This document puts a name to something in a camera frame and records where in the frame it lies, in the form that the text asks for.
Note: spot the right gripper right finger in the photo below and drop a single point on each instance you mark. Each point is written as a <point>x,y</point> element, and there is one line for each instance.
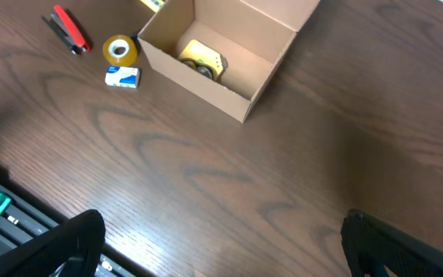
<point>374,248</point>

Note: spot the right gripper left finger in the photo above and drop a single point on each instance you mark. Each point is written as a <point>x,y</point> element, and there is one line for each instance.
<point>75,245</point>

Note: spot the cardboard box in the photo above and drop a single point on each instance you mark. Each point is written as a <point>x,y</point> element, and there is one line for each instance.
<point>253,36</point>

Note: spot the correction tape dispenser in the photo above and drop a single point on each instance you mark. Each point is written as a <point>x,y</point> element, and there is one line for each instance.
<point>200,68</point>

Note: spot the cream sticky note pad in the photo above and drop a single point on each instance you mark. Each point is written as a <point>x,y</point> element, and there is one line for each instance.
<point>203,54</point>

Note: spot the red black stapler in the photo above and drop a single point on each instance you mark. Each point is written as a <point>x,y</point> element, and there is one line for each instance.
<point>67,30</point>

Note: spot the yellow highlighter marker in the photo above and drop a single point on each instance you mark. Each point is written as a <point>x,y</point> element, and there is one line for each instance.
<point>154,5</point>

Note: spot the yellow adhesive tape roll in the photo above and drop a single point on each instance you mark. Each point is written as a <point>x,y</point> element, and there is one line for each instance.
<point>120,50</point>

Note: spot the blue white staples box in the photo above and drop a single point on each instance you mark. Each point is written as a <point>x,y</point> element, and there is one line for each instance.
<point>120,76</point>

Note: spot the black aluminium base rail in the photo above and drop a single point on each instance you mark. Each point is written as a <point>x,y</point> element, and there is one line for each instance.
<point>22,222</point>

